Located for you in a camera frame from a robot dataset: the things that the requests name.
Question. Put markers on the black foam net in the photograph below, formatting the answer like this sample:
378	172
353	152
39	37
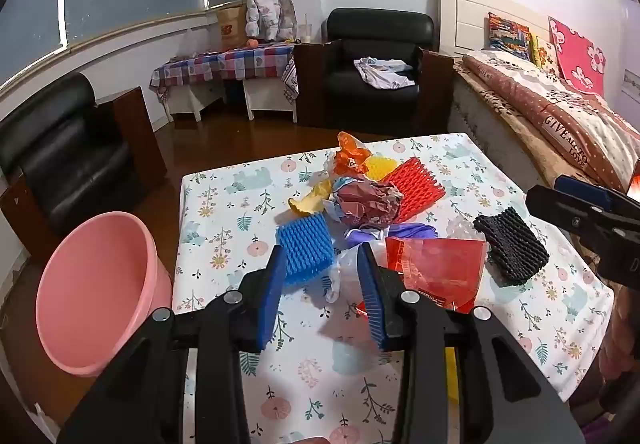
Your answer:
510	244

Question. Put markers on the floral tablecloth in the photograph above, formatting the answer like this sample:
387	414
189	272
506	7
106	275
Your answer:
240	234

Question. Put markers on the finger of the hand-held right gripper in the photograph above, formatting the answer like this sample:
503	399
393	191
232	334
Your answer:
580	186
555	209

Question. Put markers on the pink plastic bucket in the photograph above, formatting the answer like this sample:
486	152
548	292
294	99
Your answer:
100	284

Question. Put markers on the clear bubble wrapper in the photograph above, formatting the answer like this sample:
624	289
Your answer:
462	229

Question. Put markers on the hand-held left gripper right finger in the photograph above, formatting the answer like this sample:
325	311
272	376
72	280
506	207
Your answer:
372	299

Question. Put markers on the black leather armchair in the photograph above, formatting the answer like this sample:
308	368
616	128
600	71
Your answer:
65	148
375	53

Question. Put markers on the colourful printed pillow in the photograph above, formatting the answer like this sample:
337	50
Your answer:
507	36

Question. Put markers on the orange snack wrapper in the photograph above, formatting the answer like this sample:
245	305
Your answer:
350	156

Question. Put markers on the red foam net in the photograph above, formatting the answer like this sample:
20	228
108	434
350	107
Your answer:
415	189

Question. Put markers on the clear plastic bag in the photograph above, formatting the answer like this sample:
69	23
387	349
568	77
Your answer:
345	269

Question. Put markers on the white desk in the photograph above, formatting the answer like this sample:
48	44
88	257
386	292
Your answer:
270	96

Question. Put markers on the yellow pillow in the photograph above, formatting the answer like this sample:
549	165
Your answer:
542	53

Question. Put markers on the brown fleece blanket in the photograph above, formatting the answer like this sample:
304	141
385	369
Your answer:
505	143

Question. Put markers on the dark red wrapper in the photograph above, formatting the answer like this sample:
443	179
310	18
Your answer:
365	201

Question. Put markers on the yellow foam net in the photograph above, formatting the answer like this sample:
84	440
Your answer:
380	168

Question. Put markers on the white printed cloth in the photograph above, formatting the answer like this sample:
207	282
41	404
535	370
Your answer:
385	73

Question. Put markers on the pink flower pillow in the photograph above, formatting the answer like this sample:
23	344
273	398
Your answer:
577	58

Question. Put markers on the purple plastic bag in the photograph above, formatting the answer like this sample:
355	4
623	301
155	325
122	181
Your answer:
400	230

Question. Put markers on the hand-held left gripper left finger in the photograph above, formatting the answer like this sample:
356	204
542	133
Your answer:
272	304

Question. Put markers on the red transparent plastic bag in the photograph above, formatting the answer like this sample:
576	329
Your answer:
440	269

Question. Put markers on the plastic cup with straw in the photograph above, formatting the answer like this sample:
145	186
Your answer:
305	33

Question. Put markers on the blue foam net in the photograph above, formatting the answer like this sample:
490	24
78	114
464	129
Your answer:
307	244

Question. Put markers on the brown paper bag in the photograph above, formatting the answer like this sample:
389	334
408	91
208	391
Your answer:
231	31

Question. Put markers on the checkered tablecloth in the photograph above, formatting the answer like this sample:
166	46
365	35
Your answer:
240	61

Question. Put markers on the white bed headboard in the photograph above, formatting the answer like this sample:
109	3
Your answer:
465	18

